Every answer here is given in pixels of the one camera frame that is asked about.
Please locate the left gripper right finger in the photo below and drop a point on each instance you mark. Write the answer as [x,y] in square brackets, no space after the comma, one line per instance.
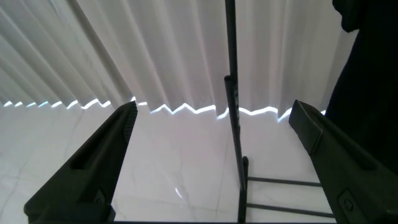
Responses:
[357,193]

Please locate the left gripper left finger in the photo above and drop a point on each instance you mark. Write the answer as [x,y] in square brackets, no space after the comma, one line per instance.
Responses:
[81,186]

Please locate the black garment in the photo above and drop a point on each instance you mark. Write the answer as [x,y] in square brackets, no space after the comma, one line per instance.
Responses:
[370,77]

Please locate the black clothes rack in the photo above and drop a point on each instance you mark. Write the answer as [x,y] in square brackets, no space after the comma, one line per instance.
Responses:
[233,93]

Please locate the white curtain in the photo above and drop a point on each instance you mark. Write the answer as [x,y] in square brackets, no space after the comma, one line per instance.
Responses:
[155,46]

